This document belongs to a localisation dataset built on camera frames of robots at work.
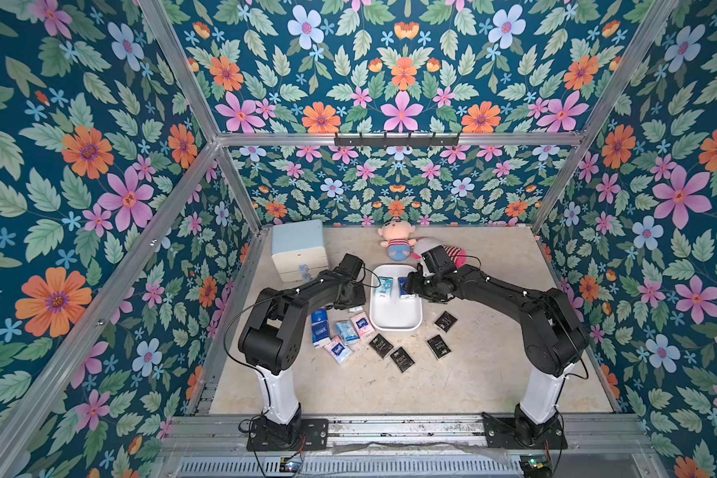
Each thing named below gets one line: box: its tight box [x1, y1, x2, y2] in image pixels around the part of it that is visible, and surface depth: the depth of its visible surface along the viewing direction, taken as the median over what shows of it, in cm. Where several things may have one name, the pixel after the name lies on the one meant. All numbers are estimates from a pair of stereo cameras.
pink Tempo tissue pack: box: [350, 311, 375, 340], surface depth 92 cm
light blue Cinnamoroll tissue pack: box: [334, 319, 360, 345], surface depth 90 cm
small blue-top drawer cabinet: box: [270, 219, 329, 283], surface depth 97 cm
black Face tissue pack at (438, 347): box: [426, 334, 453, 361], surface depth 88 cm
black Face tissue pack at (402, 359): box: [390, 346, 416, 374], surface depth 86 cm
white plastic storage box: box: [368, 263, 424, 332], surface depth 100 cm
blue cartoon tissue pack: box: [310, 306, 330, 332], surface depth 93 cm
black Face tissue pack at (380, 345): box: [368, 332, 394, 359], surface depth 88 cm
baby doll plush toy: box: [377, 217, 418, 262], surface depth 110 cm
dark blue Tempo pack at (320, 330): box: [310, 312, 332, 349], surface depth 90 cm
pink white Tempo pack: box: [323, 336, 354, 365], surface depth 87 cm
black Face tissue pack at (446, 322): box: [434, 310, 459, 333], surface depth 93 cm
